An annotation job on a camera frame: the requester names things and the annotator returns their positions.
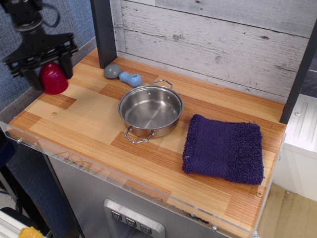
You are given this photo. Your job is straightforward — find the white side counter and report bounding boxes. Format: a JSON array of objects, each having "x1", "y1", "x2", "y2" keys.
[{"x1": 272, "y1": 94, "x2": 317, "y2": 201}]

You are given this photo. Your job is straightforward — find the grey and blue toy scoop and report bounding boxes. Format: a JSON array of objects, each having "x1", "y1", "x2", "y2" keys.
[{"x1": 104, "y1": 63, "x2": 142, "y2": 87}]

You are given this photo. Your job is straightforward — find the dark left shelf post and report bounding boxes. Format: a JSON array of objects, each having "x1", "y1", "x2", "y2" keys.
[{"x1": 90, "y1": 0, "x2": 117, "y2": 68}]

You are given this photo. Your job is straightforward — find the silver control panel with buttons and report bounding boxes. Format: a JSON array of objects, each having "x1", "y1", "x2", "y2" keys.
[{"x1": 104, "y1": 199, "x2": 165, "y2": 238}]

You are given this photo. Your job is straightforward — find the yellow object at corner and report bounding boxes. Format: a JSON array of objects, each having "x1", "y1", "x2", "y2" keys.
[{"x1": 18, "y1": 227, "x2": 44, "y2": 238}]

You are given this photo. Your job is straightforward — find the red toy pepper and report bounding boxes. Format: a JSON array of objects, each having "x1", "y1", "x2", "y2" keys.
[{"x1": 40, "y1": 62, "x2": 68, "y2": 95}]

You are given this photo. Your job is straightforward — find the clear acrylic front guard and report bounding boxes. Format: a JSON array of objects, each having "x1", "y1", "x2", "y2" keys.
[{"x1": 0, "y1": 122, "x2": 258, "y2": 238}]

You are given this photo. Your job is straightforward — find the purple folded towel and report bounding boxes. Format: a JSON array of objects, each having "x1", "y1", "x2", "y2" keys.
[{"x1": 182, "y1": 114, "x2": 264, "y2": 185}]

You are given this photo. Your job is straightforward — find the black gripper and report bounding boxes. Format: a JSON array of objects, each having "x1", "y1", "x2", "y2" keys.
[{"x1": 3, "y1": 26, "x2": 78, "y2": 91}]

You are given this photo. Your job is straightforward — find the dark shelf post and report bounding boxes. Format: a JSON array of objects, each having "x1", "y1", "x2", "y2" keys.
[
  {"x1": 279, "y1": 26, "x2": 317, "y2": 124},
  {"x1": 90, "y1": 0, "x2": 117, "y2": 68}
]

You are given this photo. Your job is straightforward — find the stainless steel pot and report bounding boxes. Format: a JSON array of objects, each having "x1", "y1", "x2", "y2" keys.
[{"x1": 118, "y1": 79, "x2": 183, "y2": 144}]

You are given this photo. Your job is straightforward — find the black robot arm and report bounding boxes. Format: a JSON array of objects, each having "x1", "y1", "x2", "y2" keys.
[{"x1": 0, "y1": 0, "x2": 78, "y2": 95}]

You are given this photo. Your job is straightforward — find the dark right shelf post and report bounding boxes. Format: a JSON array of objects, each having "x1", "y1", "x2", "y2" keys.
[{"x1": 279, "y1": 26, "x2": 317, "y2": 124}]

